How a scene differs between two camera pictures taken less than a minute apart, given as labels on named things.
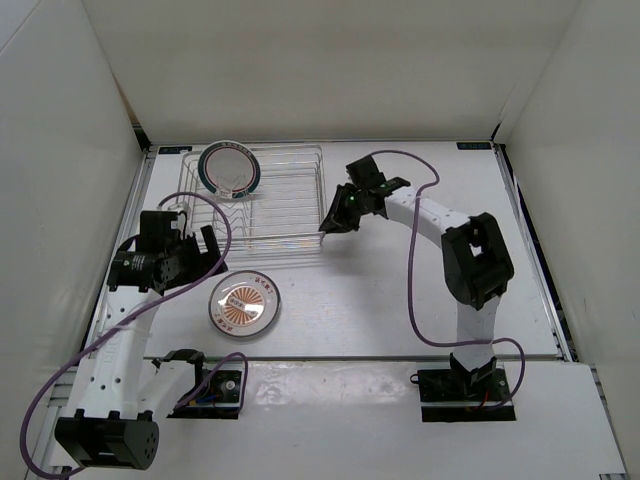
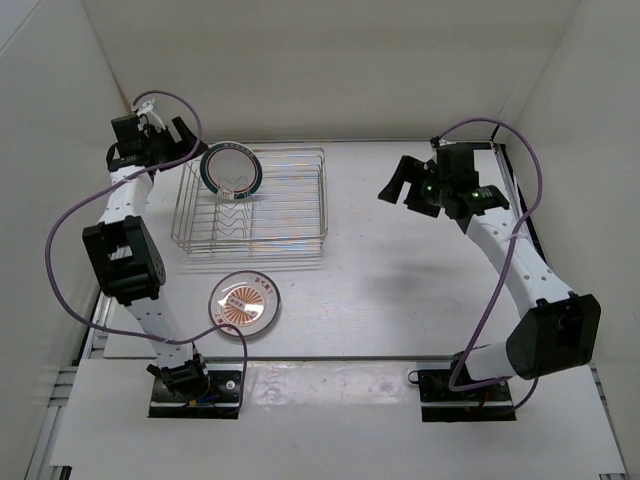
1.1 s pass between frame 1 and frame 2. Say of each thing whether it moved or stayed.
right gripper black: moved
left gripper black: moved
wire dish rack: stayed
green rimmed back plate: stayed
